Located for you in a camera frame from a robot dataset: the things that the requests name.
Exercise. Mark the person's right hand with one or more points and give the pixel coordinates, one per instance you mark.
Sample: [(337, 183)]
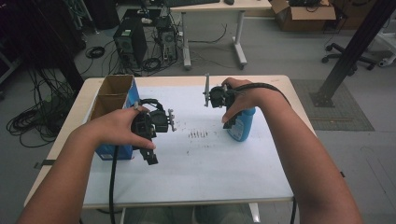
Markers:
[(246, 95)]

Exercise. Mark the white desk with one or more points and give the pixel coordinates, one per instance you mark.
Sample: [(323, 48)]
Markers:
[(218, 6)]

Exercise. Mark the blue plastic bottle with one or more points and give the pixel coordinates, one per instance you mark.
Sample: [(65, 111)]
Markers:
[(244, 127)]

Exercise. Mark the black keyboard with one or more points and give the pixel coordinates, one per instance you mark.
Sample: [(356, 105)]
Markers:
[(190, 2)]

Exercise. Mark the black office chair base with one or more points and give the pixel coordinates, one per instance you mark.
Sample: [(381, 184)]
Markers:
[(339, 53)]

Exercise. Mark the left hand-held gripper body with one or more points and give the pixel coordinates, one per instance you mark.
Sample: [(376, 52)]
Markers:
[(158, 121)]

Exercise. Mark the open brown cardboard box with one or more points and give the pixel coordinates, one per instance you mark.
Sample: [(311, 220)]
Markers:
[(305, 17)]

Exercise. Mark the grey floor mat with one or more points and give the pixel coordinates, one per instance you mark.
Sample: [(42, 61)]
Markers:
[(342, 115)]

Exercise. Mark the black metal beam stand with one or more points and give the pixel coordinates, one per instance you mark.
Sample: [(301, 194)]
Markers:
[(351, 53)]

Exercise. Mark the white table leg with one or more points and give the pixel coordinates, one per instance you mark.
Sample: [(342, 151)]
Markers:
[(254, 213)]

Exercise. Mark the black computer mouse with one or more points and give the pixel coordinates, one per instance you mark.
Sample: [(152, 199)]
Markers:
[(229, 2)]

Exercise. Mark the grey open computer tower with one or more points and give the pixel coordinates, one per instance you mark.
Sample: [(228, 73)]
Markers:
[(167, 39)]

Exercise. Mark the black tape strip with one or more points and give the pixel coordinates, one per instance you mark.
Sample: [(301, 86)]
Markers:
[(46, 162)]

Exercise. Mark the person's left hand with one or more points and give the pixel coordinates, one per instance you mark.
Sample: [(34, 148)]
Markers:
[(112, 127)]

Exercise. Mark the black computer tower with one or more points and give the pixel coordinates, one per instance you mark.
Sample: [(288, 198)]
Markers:
[(129, 40)]

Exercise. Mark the blue-sided cardboard box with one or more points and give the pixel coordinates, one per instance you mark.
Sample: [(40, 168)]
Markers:
[(113, 88)]

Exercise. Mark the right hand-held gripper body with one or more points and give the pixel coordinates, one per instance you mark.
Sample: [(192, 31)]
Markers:
[(218, 96)]

